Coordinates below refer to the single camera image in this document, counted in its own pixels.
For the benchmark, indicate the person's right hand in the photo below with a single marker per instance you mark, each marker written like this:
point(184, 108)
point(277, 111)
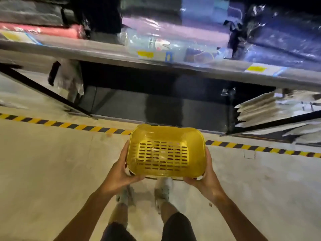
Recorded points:
point(208, 185)

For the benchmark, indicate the person's left hand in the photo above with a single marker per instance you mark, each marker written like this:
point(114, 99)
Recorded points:
point(118, 178)

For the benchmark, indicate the yellow rectangular basket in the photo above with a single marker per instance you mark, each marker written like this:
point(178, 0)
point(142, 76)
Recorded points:
point(195, 145)

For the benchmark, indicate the person's left forearm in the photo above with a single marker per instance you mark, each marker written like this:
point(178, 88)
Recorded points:
point(82, 218)

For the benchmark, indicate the person's left shoe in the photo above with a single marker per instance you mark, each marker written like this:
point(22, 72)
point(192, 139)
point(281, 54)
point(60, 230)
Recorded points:
point(125, 195)

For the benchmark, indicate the person's shoe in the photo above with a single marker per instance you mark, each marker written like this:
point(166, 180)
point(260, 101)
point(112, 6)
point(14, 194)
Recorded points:
point(125, 195)
point(163, 190)

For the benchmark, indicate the person's left leg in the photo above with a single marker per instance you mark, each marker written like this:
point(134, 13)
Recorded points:
point(119, 213)

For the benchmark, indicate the person's leg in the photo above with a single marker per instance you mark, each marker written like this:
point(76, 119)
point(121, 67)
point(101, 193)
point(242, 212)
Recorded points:
point(119, 213)
point(168, 209)

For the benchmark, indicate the person's right shoe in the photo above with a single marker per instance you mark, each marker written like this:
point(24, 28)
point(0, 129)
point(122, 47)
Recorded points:
point(163, 190)

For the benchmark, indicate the person's right leg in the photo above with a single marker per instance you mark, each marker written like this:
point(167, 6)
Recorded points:
point(168, 209)

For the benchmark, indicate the person's dark shorts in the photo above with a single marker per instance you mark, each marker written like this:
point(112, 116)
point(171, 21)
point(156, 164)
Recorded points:
point(178, 228)

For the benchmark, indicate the yellow black hazard tape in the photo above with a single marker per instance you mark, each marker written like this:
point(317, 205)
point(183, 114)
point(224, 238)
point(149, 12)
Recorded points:
point(62, 124)

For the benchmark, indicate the clear plastic scrap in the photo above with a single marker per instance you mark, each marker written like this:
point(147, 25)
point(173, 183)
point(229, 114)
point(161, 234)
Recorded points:
point(227, 91)

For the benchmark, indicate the pile of white flat packets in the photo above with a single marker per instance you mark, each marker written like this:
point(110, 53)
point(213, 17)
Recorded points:
point(270, 110)

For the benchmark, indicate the pile of purple wrapped packets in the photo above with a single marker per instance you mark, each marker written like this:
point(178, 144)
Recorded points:
point(200, 35)

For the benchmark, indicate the pile of black packaged items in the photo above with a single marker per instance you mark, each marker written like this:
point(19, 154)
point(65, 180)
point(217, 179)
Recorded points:
point(37, 22)

